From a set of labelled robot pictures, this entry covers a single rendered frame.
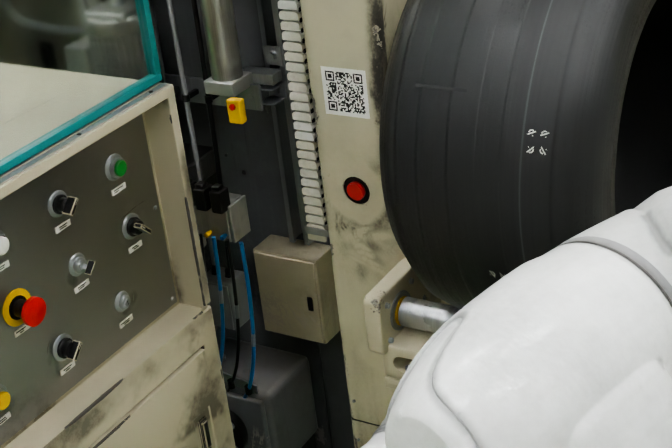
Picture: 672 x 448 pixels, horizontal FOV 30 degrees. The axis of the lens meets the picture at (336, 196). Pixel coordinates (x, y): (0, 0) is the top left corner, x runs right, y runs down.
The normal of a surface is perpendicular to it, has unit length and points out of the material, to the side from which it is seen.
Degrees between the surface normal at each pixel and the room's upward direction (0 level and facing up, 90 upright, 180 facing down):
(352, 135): 90
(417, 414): 55
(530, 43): 49
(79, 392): 0
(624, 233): 7
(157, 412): 90
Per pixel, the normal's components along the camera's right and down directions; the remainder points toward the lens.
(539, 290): -0.16, -0.87
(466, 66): -0.48, -0.15
